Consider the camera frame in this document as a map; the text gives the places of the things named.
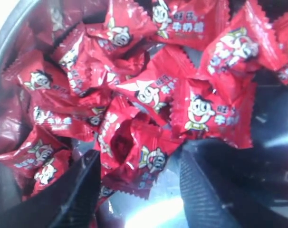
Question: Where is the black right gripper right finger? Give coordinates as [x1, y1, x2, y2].
[180, 140, 288, 228]

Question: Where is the red candy close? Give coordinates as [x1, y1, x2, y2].
[2, 51, 111, 112]
[170, 79, 256, 149]
[102, 120, 182, 200]
[150, 0, 230, 51]

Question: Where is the round stainless steel plate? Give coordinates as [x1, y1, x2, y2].
[0, 0, 288, 228]

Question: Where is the red candy close left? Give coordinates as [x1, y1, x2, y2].
[2, 51, 111, 112]

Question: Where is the red candy close top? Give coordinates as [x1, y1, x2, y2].
[150, 0, 230, 51]

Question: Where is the red candy close centre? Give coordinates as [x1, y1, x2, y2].
[102, 120, 182, 200]

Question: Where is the red candy close right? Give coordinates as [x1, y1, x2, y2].
[170, 79, 256, 149]

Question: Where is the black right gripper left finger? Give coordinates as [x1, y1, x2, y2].
[0, 150, 101, 228]

